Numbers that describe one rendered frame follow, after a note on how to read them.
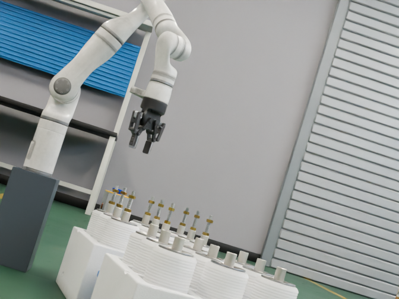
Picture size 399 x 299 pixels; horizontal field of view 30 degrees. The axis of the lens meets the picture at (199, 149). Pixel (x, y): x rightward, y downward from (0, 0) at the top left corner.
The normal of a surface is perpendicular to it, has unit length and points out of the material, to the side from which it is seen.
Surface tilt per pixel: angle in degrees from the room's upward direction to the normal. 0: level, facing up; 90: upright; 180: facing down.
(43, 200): 90
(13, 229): 90
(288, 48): 90
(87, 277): 90
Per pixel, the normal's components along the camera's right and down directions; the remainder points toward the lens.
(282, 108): 0.11, -0.04
